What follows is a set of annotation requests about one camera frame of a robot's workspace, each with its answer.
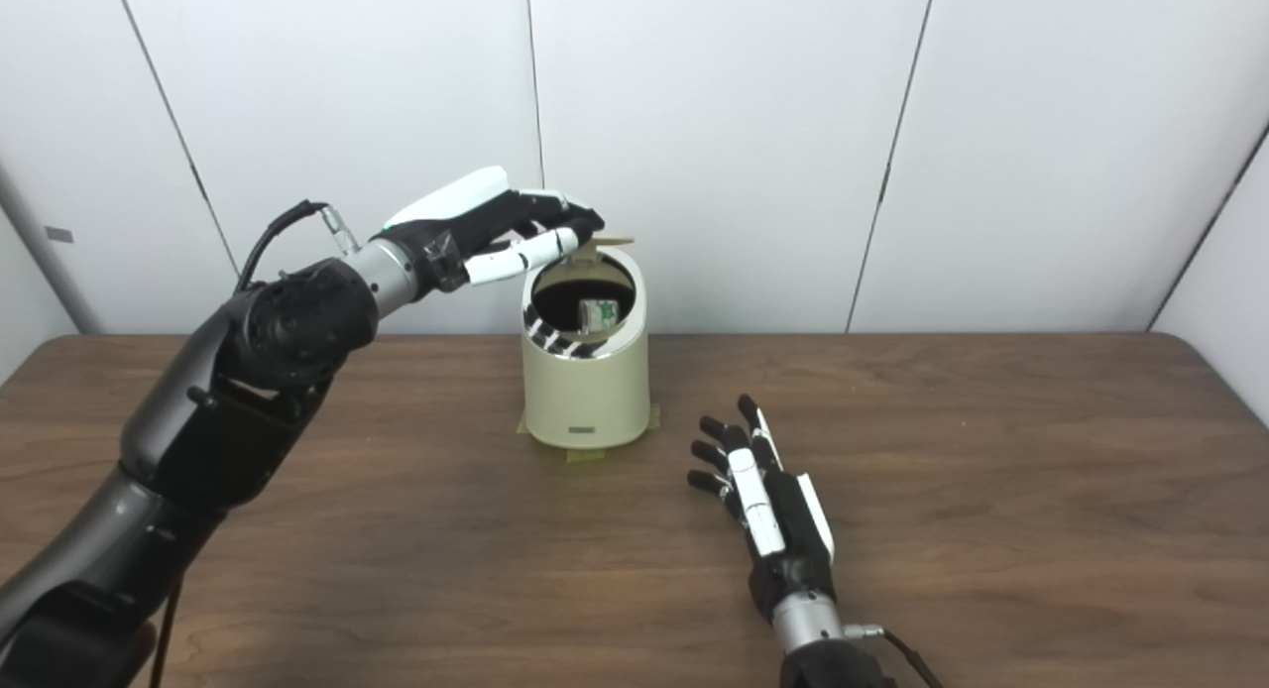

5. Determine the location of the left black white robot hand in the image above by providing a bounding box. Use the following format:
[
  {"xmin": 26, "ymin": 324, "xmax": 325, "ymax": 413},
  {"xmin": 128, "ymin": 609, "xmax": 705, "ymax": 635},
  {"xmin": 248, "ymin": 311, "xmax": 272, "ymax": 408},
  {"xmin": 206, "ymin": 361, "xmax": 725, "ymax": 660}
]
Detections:
[{"xmin": 372, "ymin": 166, "xmax": 606, "ymax": 294}]

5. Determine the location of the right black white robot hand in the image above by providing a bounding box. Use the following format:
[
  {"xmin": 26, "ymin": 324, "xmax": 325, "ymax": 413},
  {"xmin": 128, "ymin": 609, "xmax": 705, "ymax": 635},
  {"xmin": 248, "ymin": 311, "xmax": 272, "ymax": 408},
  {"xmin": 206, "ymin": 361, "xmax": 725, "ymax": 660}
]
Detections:
[{"xmin": 687, "ymin": 394, "xmax": 837, "ymax": 625}]

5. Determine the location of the cream round bin lid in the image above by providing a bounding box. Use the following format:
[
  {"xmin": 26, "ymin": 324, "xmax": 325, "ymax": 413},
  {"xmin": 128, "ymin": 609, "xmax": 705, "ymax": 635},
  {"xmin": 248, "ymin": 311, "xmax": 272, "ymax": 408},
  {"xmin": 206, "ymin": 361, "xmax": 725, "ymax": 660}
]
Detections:
[{"xmin": 563, "ymin": 234, "xmax": 636, "ymax": 273}]

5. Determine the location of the cream-colored round bin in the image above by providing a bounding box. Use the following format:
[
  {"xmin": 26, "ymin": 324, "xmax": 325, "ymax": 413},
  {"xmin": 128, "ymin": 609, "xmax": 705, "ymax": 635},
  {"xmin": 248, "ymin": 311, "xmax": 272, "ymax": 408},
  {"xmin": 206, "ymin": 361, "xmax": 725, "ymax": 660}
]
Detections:
[{"xmin": 521, "ymin": 244, "xmax": 651, "ymax": 449}]

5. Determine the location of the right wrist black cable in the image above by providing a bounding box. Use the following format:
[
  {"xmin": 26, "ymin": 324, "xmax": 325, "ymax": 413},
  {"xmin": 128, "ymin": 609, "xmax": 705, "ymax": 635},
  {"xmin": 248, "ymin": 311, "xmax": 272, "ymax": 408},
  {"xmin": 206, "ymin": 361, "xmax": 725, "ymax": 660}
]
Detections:
[{"xmin": 843, "ymin": 624, "xmax": 945, "ymax": 688}]

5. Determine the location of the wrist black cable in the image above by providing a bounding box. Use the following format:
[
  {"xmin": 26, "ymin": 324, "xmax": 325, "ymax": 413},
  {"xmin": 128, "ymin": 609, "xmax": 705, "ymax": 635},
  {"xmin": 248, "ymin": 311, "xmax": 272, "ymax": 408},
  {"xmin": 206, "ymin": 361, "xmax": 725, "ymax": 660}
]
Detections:
[
  {"xmin": 149, "ymin": 200, "xmax": 362, "ymax": 688},
  {"xmin": 843, "ymin": 624, "xmax": 945, "ymax": 688}
]

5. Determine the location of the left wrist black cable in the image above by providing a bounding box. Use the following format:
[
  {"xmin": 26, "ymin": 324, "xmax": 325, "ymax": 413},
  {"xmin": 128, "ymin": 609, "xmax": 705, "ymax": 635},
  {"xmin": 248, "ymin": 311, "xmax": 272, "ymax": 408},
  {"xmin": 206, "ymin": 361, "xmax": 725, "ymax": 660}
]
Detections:
[{"xmin": 149, "ymin": 200, "xmax": 362, "ymax": 688}]

